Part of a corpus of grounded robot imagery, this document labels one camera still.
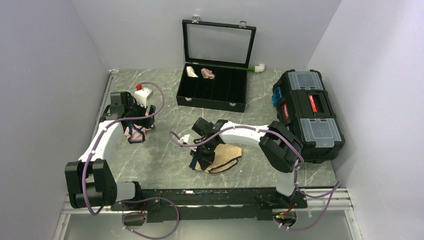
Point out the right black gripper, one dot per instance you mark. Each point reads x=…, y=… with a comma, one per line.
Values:
x=205, y=161

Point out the black compartment storage box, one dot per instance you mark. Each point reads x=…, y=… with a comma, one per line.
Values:
x=225, y=49

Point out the beige underwear navy trim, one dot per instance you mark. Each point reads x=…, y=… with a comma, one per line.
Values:
x=226, y=157

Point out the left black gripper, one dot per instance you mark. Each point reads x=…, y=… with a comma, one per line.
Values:
x=145, y=122

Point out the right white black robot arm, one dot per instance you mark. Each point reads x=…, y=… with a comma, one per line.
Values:
x=281, y=147

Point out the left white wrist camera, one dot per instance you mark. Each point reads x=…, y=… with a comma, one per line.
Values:
x=142, y=95

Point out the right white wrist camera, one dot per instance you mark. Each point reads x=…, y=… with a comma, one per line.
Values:
x=187, y=140

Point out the pink underwear navy trim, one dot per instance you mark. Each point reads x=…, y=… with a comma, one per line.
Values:
x=136, y=134

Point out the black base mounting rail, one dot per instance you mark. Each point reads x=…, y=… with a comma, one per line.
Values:
x=260, y=203

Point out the black plastic toolbox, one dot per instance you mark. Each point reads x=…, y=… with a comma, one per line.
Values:
x=303, y=105

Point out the aluminium frame rail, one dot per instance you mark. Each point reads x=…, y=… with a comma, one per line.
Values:
x=65, y=217

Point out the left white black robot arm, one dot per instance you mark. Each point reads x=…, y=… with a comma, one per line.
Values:
x=90, y=178

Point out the rolled pink underwear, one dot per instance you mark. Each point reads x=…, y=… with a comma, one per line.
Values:
x=207, y=74

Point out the rolled white underwear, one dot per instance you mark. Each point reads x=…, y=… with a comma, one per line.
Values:
x=190, y=72

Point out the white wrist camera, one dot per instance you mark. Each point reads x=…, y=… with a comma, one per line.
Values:
x=187, y=140
x=142, y=95

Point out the green white pipe fitting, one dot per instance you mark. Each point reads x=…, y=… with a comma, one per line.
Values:
x=257, y=69

